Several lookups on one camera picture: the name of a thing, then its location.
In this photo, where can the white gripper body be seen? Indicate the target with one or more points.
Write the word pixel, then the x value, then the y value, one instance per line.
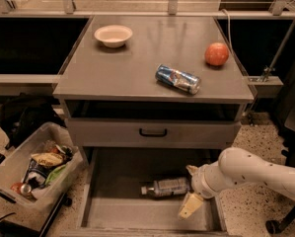
pixel 197 181

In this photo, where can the clear plastic water bottle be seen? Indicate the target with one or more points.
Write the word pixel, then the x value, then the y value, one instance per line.
pixel 166 188

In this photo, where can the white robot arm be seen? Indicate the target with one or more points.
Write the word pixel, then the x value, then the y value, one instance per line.
pixel 235 168

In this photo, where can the grey open drawer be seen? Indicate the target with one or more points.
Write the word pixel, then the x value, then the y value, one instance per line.
pixel 113 205

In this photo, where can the grey closed top drawer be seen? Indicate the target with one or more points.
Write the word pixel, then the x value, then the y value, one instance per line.
pixel 125 133

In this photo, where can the grey drawer cabinet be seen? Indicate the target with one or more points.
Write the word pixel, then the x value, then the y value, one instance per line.
pixel 119 83

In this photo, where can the crushed blue soda can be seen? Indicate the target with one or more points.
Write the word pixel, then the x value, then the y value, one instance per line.
pixel 178 79

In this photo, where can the black office chair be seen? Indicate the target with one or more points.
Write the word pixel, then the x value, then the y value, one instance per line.
pixel 283 115

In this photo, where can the red apple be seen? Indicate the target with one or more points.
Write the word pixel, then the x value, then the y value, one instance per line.
pixel 216 54

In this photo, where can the metal clamp rod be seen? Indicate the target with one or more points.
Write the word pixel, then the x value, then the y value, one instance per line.
pixel 268 69

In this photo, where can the green snack packet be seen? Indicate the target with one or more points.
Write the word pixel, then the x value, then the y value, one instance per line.
pixel 54 174

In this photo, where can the yellow chip bag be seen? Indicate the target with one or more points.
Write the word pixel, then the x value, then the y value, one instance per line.
pixel 48 159

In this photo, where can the white bowl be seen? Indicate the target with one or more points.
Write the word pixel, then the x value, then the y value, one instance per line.
pixel 113 36

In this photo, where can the dark blue snack bag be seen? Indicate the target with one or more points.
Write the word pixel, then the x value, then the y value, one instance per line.
pixel 36 175

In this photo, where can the clear plastic storage bin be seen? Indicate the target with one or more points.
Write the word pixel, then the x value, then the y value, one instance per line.
pixel 50 137

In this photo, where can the red soda can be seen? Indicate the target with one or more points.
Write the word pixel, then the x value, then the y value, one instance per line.
pixel 22 189

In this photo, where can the black backpack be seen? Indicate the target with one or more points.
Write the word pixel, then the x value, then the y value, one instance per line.
pixel 23 115

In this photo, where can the black drawer handle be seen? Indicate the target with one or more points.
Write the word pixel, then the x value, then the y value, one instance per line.
pixel 152 133

